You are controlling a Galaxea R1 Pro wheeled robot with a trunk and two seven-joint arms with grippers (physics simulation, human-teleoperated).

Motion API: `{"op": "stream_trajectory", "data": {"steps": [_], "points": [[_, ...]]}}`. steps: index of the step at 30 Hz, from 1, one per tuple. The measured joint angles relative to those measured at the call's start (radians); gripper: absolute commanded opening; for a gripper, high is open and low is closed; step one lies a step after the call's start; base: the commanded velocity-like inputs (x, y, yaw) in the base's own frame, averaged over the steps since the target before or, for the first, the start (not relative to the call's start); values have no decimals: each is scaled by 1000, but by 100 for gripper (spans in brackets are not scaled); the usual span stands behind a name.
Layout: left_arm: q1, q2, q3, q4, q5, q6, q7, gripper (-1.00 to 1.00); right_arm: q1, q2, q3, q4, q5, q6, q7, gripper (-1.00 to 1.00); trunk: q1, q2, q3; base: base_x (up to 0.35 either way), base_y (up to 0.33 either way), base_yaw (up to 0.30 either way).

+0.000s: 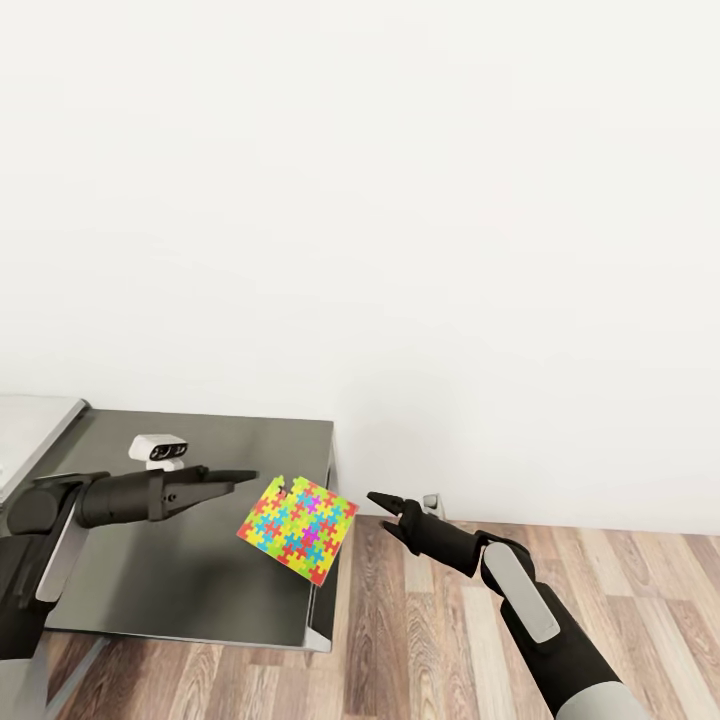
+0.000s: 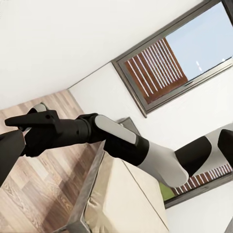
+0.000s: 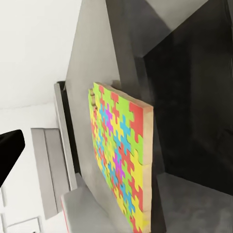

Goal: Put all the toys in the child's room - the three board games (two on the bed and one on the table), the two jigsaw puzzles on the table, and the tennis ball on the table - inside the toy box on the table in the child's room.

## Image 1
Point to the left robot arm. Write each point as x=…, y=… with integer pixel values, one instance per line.
x=50, y=522

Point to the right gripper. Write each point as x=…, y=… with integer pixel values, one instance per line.
x=421, y=532

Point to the swivel chair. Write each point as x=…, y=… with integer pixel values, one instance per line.
x=31, y=704

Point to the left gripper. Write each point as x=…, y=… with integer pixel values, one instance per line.
x=156, y=494

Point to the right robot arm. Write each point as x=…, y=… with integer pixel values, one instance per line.
x=574, y=679

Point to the jigsaw puzzle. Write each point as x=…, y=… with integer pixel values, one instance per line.
x=304, y=530

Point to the desk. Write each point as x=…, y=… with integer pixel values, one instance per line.
x=189, y=578

